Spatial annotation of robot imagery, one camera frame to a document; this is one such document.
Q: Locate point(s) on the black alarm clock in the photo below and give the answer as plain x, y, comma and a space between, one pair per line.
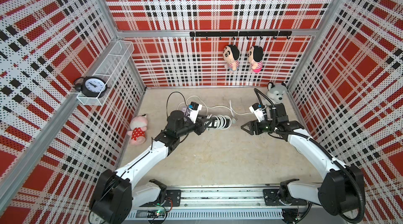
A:
91, 87

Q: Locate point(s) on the pink skirt hanging doll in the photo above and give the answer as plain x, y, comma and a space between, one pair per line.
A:
255, 56

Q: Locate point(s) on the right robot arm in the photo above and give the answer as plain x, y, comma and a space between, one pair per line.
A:
341, 193

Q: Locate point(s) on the black power strip with cord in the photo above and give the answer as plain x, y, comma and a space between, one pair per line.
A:
225, 121

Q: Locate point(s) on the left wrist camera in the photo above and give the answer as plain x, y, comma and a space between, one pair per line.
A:
194, 109

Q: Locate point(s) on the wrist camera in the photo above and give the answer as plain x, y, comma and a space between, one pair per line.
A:
259, 111
194, 109

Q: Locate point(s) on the white wire shelf basket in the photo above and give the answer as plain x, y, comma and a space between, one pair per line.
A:
108, 67

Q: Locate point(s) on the green circuit board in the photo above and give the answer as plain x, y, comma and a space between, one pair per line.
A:
150, 214

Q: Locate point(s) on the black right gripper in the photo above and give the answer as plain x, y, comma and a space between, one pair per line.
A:
250, 124

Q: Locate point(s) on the blue shorts hanging doll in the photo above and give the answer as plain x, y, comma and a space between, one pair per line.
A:
231, 56

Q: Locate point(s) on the grey white husky plush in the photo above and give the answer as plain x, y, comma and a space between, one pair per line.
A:
276, 92

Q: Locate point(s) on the black hook rail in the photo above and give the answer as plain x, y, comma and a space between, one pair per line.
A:
234, 34

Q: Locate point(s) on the purple power strip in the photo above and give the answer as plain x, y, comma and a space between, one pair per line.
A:
184, 109

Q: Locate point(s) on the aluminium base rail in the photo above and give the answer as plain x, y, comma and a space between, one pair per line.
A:
230, 203

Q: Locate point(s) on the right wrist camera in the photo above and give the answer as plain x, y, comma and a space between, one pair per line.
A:
259, 111

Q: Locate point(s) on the pink plush red dress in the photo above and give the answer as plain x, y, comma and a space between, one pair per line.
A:
138, 128

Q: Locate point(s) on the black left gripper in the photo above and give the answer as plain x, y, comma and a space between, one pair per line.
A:
199, 126

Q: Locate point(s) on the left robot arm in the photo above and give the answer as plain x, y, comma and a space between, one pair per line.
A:
117, 192

